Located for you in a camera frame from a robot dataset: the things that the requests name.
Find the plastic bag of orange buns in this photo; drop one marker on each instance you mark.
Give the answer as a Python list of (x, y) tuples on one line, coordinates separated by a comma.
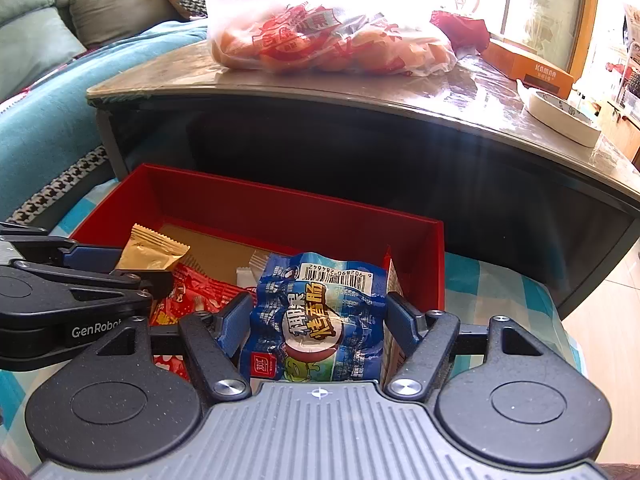
[(325, 30)]

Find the red yellow snack packet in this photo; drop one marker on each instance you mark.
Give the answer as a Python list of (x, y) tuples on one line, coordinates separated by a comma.
[(200, 295)]

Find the red plastic bag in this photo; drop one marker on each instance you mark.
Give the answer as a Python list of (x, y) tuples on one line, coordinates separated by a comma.
[(462, 30)]

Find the blue sausage packet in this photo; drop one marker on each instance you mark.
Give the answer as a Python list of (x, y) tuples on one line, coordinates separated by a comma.
[(315, 320)]

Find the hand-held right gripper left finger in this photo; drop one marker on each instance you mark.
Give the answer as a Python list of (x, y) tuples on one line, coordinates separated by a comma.
[(237, 322)]

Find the dark coffee table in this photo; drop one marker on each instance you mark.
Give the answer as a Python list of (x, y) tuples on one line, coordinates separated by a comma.
[(400, 160)]

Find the red cardboard box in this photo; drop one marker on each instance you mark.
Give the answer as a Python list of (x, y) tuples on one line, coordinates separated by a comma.
[(300, 215)]

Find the grey green sofa cushion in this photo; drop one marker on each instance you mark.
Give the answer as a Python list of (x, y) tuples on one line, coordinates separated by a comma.
[(35, 60), (120, 20)]

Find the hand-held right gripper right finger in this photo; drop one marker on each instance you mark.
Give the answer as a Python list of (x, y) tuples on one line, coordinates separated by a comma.
[(402, 325)]

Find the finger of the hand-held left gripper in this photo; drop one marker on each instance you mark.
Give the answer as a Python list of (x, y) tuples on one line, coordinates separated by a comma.
[(92, 257), (125, 285)]

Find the gold snack packet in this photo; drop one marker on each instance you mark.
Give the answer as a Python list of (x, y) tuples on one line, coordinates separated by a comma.
[(150, 250)]

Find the blue white checkered tablecloth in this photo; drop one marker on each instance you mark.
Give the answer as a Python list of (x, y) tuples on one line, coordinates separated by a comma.
[(480, 285)]

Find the orange flat box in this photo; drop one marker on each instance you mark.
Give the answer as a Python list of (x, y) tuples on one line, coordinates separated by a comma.
[(530, 67)]

